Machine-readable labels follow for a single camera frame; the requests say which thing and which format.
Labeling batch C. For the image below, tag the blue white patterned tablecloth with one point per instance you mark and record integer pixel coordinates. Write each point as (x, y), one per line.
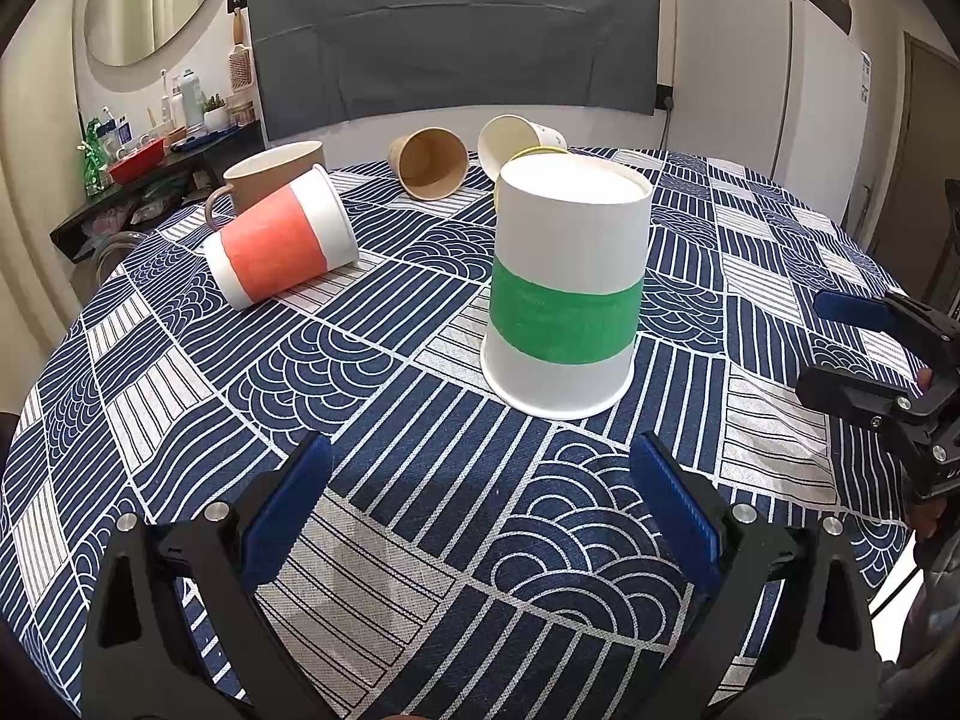
(390, 390)

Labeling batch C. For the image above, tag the wooden hairbrush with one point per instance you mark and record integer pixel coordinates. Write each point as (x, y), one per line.
(239, 64)

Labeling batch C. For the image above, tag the white bottle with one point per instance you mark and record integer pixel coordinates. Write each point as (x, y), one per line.
(193, 101)

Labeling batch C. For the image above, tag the white cup with green band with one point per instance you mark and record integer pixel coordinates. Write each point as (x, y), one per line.
(562, 292)

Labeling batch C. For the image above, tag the metal chair back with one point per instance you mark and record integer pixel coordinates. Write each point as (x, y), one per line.
(112, 244)

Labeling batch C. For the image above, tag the black side shelf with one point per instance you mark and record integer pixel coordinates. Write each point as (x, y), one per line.
(97, 221)

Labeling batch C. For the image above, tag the plain white paper cup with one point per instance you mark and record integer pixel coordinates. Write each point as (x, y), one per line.
(510, 139)

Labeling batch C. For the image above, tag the wall socket with plug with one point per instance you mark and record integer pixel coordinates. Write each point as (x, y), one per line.
(665, 96)

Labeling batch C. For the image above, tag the green packet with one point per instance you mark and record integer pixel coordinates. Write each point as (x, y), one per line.
(93, 161)

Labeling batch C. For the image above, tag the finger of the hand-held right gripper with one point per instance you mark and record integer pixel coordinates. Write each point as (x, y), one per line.
(847, 394)
(847, 309)

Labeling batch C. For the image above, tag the brown ceramic mug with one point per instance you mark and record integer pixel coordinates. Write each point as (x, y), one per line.
(259, 172)

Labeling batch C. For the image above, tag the white refrigerator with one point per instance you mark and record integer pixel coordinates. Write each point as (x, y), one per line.
(735, 82)

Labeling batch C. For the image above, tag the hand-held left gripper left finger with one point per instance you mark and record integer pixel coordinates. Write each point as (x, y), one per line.
(289, 514)

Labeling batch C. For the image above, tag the brown paper cup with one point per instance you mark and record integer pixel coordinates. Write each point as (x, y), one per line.
(429, 165)

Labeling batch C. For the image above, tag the white cup with orange band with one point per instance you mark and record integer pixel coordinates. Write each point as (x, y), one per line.
(277, 240)

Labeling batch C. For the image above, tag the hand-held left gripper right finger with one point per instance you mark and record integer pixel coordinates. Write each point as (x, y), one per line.
(679, 517)

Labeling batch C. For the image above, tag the yellow paper cup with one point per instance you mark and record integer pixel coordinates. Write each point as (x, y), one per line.
(541, 151)

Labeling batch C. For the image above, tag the small potted plant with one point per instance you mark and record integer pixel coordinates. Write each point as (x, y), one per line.
(215, 114)

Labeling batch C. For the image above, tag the brown door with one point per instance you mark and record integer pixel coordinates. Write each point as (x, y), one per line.
(930, 165)

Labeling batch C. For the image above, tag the grey cloth cover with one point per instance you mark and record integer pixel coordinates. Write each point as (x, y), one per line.
(450, 30)

